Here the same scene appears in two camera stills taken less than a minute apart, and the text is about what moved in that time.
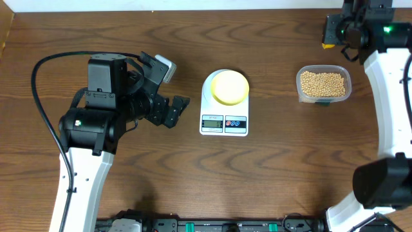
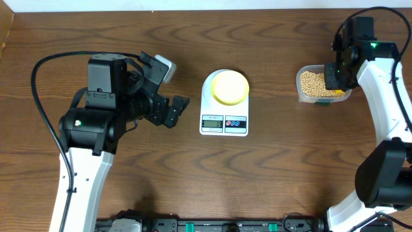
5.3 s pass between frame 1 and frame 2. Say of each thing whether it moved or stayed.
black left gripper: stayed
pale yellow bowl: stayed
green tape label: stayed
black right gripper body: moved
